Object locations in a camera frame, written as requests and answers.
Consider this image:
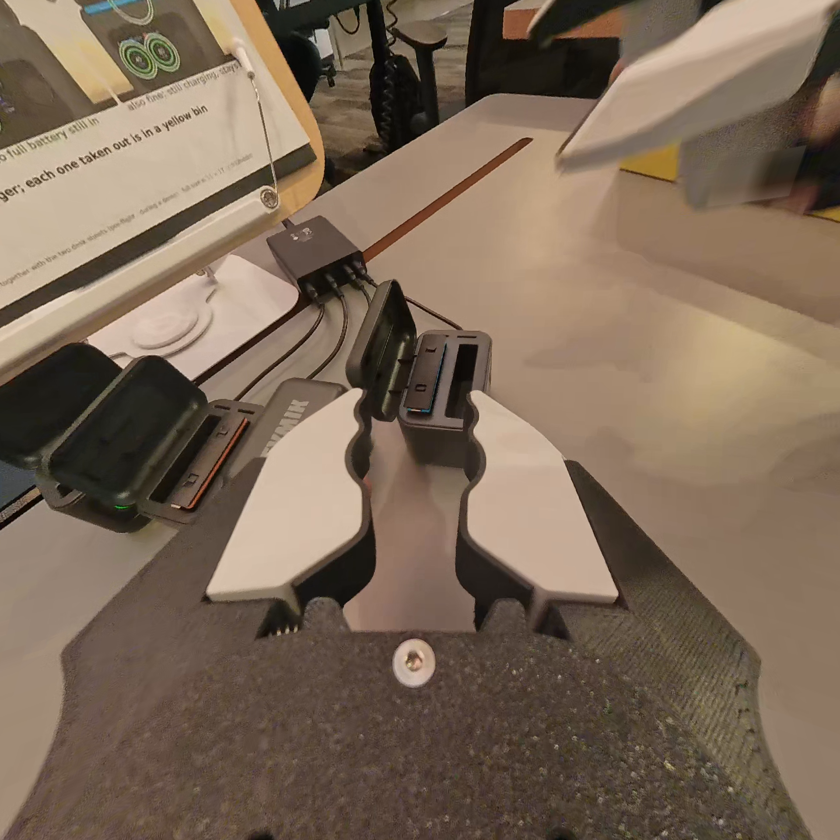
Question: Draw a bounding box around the printed instruction sheet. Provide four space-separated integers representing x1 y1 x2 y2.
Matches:
0 0 317 309

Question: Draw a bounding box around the wooden display board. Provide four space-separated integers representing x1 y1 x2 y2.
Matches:
0 0 326 388

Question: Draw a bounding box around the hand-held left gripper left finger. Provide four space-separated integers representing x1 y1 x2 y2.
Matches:
205 387 376 603

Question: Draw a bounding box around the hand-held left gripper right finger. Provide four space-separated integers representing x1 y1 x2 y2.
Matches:
457 390 621 608

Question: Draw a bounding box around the yellow plastic bin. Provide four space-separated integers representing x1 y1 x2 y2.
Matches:
619 143 840 224

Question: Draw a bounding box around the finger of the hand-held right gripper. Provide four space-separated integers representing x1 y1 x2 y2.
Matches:
678 123 809 212
555 0 836 174

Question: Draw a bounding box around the white stand base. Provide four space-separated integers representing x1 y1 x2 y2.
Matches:
85 255 300 383

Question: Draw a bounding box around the black power hub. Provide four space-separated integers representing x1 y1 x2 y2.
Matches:
266 215 366 307

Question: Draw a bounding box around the black charging cable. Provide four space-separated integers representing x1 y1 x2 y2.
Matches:
305 282 350 382
354 262 463 331
233 289 327 401

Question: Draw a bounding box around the blue striped black battery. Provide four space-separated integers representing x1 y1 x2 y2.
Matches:
403 340 449 417

